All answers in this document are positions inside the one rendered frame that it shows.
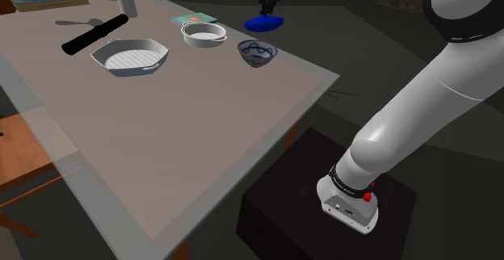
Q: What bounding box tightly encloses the blue rounded dish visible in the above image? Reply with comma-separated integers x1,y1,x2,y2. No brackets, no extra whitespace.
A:
243,11,285,33

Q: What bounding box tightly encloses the blue patterned white bowl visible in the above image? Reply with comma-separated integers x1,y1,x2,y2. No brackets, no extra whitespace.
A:
237,39,279,69

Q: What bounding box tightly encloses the green thin book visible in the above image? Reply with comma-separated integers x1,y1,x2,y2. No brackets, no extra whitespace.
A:
170,12,219,27

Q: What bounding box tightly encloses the grey cup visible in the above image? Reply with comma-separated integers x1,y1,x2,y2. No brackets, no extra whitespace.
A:
115,0,139,19

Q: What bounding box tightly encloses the white hexagonal grill pan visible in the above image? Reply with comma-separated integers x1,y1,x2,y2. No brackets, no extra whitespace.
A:
90,38,170,78

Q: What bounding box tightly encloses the glass-edged dining table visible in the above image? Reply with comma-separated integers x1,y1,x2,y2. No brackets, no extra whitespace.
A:
0,0,340,260

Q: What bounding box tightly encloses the black cylinder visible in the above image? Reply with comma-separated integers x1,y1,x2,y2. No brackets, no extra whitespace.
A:
61,13,131,57

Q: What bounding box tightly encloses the grey spoon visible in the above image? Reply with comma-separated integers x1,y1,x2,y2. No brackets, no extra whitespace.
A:
54,17,104,28

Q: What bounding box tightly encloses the dark robot stand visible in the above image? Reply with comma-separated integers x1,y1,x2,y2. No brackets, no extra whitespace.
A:
236,126,418,260

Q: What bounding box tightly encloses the brown wooden chair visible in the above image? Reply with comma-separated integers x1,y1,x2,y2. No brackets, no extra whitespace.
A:
0,112,84,239

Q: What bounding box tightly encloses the white round two-handled pan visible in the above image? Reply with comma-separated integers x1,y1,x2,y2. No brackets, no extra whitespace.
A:
180,21,229,48

